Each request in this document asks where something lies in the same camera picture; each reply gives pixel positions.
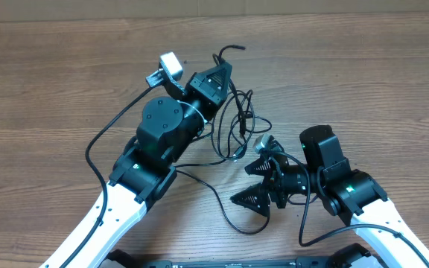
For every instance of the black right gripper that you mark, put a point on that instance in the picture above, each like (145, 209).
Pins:
(273, 182)

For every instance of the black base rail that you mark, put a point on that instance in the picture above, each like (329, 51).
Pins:
(237, 263)

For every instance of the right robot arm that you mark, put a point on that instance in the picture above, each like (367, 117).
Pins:
(351, 194)

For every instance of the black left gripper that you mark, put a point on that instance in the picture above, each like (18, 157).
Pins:
(200, 89)

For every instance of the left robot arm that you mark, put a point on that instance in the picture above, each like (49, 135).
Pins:
(145, 170)

